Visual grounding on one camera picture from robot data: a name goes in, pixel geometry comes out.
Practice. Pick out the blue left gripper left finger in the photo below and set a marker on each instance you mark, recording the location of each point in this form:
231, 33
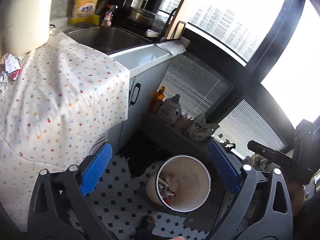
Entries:
93, 167

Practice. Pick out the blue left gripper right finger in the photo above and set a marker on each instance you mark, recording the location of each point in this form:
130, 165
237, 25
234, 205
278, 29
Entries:
229, 174

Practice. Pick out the aluminium foil ball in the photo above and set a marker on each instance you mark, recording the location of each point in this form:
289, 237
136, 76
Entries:
3, 81

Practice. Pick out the white round trash bin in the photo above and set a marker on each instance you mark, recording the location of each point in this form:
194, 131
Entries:
181, 184

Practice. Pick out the grey kitchen cabinet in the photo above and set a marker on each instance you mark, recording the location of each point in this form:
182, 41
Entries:
147, 65

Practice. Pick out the person's right hand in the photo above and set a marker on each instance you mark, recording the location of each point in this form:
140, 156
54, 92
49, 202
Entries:
297, 196

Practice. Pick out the detergent refill pouch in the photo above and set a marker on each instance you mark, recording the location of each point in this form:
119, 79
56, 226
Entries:
199, 129

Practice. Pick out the person's sandalled foot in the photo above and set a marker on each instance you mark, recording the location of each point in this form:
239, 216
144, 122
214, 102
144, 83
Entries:
145, 229

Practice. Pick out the floral white tablecloth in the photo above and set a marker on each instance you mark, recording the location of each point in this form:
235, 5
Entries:
65, 99

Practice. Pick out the white detergent jug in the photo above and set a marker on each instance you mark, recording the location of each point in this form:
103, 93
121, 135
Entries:
170, 110

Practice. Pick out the orange bottle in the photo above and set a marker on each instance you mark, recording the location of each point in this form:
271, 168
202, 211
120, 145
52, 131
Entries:
157, 99

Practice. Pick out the red white crushed carton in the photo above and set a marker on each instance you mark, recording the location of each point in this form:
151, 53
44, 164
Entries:
14, 75

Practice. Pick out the white folded cloth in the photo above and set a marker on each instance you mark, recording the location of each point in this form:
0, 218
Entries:
173, 47

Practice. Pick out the crumpled white printed wrapper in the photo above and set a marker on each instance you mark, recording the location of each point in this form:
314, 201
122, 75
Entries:
11, 63

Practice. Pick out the stainless steel sink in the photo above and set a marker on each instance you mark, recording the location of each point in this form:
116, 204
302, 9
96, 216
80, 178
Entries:
108, 40

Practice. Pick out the crumpled brown paper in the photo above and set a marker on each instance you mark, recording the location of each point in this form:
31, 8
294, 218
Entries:
2, 60

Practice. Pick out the wooden cutting board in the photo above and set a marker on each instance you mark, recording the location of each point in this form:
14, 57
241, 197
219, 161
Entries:
184, 12

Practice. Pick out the small pink bottle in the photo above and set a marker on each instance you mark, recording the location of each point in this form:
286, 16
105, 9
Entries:
107, 21

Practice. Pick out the black dish rack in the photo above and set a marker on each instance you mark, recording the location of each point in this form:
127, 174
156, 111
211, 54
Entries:
138, 16

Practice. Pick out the cream air fryer appliance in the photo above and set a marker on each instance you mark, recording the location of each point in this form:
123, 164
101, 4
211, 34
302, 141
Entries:
26, 25

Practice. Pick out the yellow dish soap bottle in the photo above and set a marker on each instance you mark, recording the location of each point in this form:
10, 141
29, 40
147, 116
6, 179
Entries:
84, 12

